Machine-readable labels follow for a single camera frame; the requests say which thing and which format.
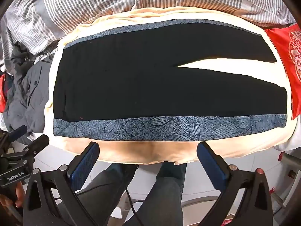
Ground black cable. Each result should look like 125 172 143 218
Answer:
124 167 151 226

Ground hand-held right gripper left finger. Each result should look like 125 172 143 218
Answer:
23 142 109 226

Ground grey jacket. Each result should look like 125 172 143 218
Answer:
5 41 59 144

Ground person's left hand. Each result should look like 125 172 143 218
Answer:
0 181 26 209

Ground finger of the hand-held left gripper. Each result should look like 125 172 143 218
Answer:
8 125 28 140
23 135 50 157

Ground red embroidered pillow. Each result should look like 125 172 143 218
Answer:
263 23 301 120

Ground person's left leg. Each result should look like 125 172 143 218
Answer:
76 162 141 226

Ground black pants with blue trim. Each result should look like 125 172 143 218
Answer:
53 22 288 142

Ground small red cloth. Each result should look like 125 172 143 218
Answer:
0 73 6 113

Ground metal rack frame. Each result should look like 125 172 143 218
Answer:
270 149 301 218

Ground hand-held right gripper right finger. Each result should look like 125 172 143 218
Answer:
196 142 274 226

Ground grey striped duvet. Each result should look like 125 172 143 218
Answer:
0 0 297 76

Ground cream bed sheet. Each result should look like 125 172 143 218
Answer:
43 7 301 166

